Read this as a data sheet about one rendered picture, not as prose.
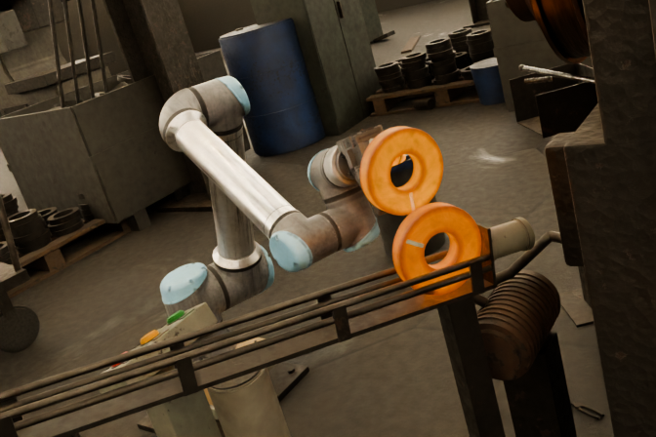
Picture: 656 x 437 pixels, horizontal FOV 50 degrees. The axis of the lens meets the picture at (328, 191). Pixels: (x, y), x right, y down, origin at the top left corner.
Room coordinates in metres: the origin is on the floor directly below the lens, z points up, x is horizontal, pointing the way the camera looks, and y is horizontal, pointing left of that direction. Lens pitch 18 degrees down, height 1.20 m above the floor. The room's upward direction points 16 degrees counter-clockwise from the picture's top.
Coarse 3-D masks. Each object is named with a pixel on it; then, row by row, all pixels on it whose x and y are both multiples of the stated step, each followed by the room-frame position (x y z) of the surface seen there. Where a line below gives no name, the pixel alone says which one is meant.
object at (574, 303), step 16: (576, 64) 2.02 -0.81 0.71; (512, 80) 2.04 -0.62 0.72; (560, 80) 2.04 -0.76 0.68; (512, 96) 2.05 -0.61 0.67; (528, 96) 2.04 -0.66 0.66; (544, 96) 1.79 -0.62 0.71; (560, 96) 1.78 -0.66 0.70; (576, 96) 1.78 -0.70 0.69; (592, 96) 1.78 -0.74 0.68; (528, 112) 2.04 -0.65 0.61; (544, 112) 1.79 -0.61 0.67; (560, 112) 1.78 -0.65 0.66; (576, 112) 1.78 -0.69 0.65; (528, 128) 1.92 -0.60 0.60; (544, 128) 1.79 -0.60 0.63; (560, 128) 1.78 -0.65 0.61; (576, 128) 1.78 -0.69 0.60; (560, 304) 1.94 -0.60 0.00; (576, 304) 1.90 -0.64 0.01; (576, 320) 1.82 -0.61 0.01; (592, 320) 1.80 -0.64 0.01
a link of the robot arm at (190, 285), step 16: (176, 272) 1.99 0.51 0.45; (192, 272) 1.95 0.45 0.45; (208, 272) 1.97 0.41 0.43; (160, 288) 1.93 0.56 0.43; (176, 288) 1.89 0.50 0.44; (192, 288) 1.89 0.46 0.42; (208, 288) 1.92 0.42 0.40; (224, 288) 1.94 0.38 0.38; (176, 304) 1.89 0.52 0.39; (192, 304) 1.88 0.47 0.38; (208, 304) 1.90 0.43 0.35; (224, 304) 1.93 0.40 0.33
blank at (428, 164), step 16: (400, 128) 1.16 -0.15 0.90; (384, 144) 1.14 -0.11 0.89; (400, 144) 1.15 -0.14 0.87; (416, 144) 1.16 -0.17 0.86; (432, 144) 1.18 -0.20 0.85; (368, 160) 1.14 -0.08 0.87; (384, 160) 1.14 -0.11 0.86; (416, 160) 1.18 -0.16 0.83; (432, 160) 1.17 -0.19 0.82; (368, 176) 1.13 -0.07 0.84; (384, 176) 1.14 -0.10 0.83; (416, 176) 1.18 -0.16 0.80; (432, 176) 1.17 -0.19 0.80; (368, 192) 1.13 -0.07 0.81; (384, 192) 1.13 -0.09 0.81; (400, 192) 1.15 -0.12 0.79; (416, 192) 1.16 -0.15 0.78; (432, 192) 1.17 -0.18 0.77; (384, 208) 1.13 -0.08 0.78; (400, 208) 1.14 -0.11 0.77; (416, 208) 1.16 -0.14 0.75
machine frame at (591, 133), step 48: (624, 0) 0.86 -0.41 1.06; (624, 48) 0.86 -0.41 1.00; (624, 96) 0.87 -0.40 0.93; (576, 144) 0.91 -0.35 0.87; (624, 144) 0.87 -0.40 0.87; (576, 192) 0.92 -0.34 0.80; (624, 192) 0.88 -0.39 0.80; (624, 240) 0.88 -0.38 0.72; (624, 288) 0.89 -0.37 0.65; (624, 336) 0.90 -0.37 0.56; (624, 384) 0.90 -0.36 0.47; (624, 432) 0.91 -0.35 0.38
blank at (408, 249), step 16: (432, 208) 1.06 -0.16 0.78; (448, 208) 1.07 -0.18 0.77; (400, 224) 1.07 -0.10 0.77; (416, 224) 1.05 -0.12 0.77; (432, 224) 1.06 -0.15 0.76; (448, 224) 1.06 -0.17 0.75; (464, 224) 1.07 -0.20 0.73; (400, 240) 1.05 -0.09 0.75; (416, 240) 1.05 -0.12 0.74; (464, 240) 1.07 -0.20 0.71; (480, 240) 1.08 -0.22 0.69; (400, 256) 1.04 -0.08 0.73; (416, 256) 1.04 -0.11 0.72; (448, 256) 1.09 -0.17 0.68; (464, 256) 1.07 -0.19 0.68; (400, 272) 1.05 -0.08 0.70; (416, 272) 1.04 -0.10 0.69; (416, 288) 1.04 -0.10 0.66; (448, 288) 1.06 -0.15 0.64
